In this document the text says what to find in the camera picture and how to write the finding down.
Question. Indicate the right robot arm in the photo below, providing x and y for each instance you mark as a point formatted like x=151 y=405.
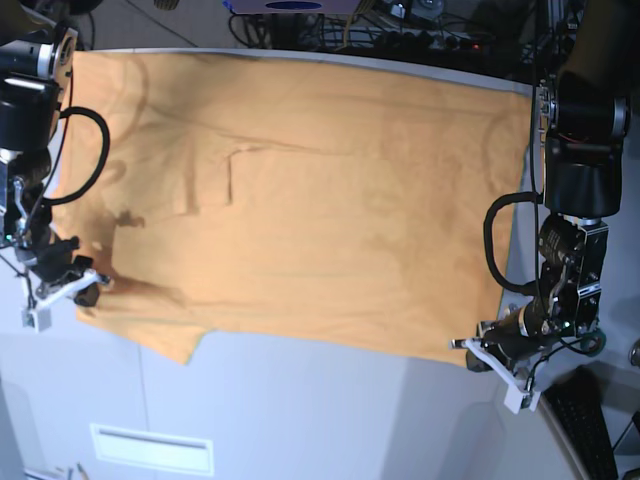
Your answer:
x=36 y=78

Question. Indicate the white rectangular tray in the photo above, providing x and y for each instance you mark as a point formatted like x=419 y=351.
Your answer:
x=155 y=451

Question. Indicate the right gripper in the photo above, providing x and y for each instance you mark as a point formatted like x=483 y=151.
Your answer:
x=63 y=275

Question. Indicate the pencil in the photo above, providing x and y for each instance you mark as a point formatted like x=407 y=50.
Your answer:
x=82 y=472

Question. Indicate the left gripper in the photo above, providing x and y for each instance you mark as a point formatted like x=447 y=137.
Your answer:
x=506 y=343

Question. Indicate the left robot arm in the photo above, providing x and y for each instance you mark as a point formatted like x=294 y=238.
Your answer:
x=580 y=118

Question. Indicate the black keyboard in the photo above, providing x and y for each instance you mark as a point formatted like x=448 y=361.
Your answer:
x=576 y=404

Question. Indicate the orange t-shirt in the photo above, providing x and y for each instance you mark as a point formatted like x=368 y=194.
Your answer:
x=292 y=198

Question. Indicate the black power strip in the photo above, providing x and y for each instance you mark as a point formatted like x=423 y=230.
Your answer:
x=436 y=41

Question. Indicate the green tape roll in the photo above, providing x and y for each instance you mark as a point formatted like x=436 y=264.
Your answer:
x=593 y=343

